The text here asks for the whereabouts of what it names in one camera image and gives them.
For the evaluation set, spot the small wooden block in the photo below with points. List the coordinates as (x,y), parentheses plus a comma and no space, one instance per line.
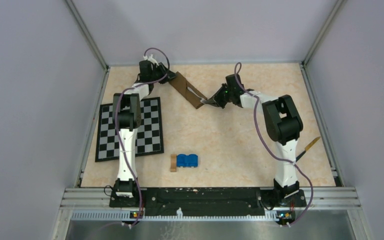
(173,163)

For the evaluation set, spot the brown cloth napkin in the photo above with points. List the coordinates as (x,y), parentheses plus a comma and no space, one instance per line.
(180,84)

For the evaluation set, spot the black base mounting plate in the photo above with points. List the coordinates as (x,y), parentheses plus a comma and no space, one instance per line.
(208,201)

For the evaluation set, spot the white cable duct strip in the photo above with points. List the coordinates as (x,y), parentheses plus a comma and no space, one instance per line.
(127,216)

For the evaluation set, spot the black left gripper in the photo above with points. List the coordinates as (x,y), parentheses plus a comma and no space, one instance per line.
(164,72)

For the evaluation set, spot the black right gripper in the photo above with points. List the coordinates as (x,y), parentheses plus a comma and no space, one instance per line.
(216,100)

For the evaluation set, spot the blue toy car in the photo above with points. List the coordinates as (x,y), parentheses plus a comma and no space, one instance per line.
(187,160)

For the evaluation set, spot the aluminium frame rail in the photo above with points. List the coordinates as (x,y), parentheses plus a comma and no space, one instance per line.
(332,198)

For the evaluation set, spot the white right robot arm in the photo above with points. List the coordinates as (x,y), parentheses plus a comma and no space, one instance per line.
(283,125)

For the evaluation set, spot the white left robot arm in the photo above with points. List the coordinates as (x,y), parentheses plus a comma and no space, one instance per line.
(127,117)

